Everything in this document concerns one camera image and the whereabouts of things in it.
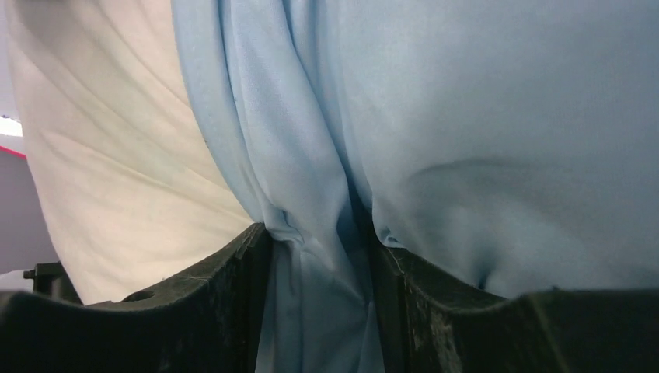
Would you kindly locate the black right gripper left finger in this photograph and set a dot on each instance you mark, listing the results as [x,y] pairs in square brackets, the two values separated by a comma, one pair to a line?
[206,318]

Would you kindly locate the white pillow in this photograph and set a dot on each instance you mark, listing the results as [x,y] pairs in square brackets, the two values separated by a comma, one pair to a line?
[129,191]

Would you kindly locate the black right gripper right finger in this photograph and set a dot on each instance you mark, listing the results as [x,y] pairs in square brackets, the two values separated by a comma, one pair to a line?
[430,321]

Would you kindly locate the pink framed whiteboard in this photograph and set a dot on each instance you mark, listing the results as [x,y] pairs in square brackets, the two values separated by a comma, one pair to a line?
[12,152]

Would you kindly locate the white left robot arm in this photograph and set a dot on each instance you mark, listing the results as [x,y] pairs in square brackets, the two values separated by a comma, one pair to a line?
[51,279]

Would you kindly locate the light blue pillowcase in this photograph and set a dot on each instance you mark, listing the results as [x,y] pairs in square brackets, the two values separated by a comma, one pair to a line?
[514,144]

